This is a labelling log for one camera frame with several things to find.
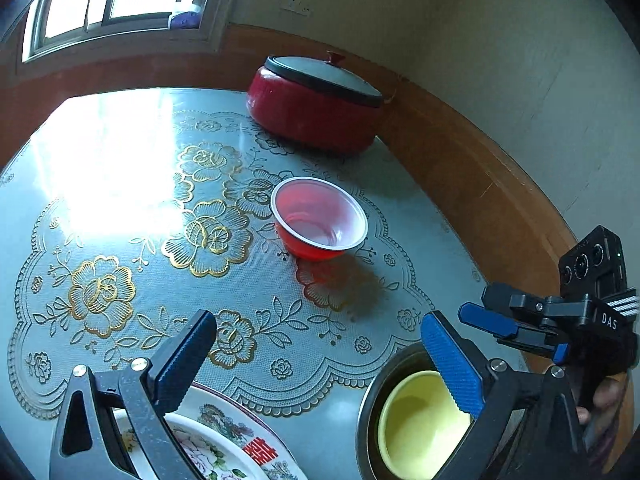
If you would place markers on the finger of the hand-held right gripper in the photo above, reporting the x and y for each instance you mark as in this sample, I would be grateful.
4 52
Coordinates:
505 295
487 317

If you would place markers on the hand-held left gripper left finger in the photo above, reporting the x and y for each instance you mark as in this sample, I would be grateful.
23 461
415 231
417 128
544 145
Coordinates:
185 355

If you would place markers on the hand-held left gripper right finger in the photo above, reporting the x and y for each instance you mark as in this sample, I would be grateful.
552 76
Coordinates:
452 365

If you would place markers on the yellow plastic bowl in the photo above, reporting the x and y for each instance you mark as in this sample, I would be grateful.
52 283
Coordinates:
420 435

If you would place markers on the stainless steel bowl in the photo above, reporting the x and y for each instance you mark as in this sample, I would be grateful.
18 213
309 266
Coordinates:
375 400

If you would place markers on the white plate with rose print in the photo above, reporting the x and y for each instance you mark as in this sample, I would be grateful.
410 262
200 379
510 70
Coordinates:
185 452

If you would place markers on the white plate with red characters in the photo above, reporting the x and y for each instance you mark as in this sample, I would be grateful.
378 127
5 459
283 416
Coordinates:
255 447

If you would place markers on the red plastic bowl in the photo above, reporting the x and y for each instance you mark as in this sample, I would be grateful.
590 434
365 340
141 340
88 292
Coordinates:
320 217

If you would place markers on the person's right forearm purple sleeve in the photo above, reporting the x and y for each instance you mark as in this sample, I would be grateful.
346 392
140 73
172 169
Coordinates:
617 445

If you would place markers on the person's right hand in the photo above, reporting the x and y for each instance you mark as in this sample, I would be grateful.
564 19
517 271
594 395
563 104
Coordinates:
607 395

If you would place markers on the floral lace plastic tablecloth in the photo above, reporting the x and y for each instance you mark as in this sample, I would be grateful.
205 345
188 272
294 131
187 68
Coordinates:
150 240

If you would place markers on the red cooking pot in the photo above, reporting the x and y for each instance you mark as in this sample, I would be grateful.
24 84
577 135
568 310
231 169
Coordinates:
310 115

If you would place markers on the grey pot lid red knob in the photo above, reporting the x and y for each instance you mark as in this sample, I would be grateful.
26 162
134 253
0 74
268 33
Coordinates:
320 77

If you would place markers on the purple cloth on windowsill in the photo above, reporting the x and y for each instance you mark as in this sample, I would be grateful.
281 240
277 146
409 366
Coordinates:
185 17

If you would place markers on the window frame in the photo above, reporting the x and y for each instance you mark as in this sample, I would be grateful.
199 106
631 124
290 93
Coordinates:
125 5

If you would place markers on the white wall socket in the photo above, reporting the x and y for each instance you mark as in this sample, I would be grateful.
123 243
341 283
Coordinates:
296 6

